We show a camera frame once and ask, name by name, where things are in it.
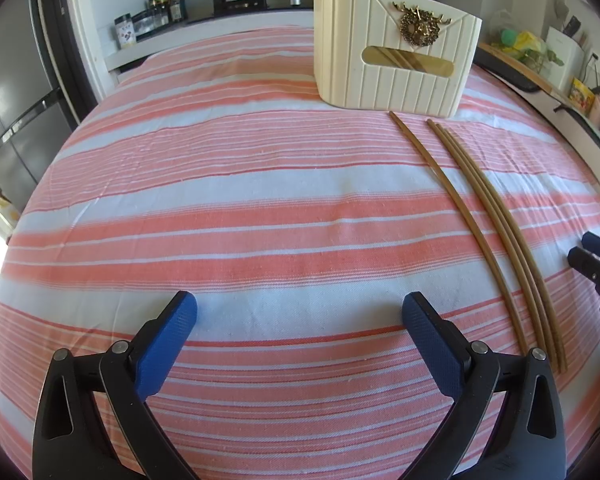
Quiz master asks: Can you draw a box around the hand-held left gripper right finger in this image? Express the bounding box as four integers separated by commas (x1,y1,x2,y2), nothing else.
401,291,568,480

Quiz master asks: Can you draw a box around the white knife block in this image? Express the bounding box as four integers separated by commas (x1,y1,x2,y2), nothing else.
545,27,589,91

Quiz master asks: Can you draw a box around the cream ribbed utensil holder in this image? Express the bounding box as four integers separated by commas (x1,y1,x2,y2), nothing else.
312,0,482,118

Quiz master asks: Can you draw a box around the yellow plastic bag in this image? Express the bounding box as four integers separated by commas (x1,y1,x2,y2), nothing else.
509,30,549,59

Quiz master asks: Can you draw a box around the wooden cutting board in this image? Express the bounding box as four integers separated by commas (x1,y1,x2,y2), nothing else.
475,42,568,101

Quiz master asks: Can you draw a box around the black door frame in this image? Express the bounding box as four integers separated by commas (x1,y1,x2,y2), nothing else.
35,0,98,126

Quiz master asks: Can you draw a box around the pink striped tablecloth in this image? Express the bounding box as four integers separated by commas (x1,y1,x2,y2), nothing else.
0,25,600,480

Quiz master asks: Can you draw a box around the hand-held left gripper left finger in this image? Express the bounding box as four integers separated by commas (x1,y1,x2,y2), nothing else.
31,290,199,480

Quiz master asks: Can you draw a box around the black gas hob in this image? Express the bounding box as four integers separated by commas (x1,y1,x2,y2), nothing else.
185,0,316,24

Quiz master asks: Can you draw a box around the grey refrigerator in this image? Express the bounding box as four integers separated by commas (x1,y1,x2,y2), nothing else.
0,0,81,201

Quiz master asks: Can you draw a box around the black tray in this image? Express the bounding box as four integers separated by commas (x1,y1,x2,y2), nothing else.
472,47,546,93

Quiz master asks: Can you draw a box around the rack of spice jars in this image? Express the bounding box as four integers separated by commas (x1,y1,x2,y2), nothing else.
132,10,172,42

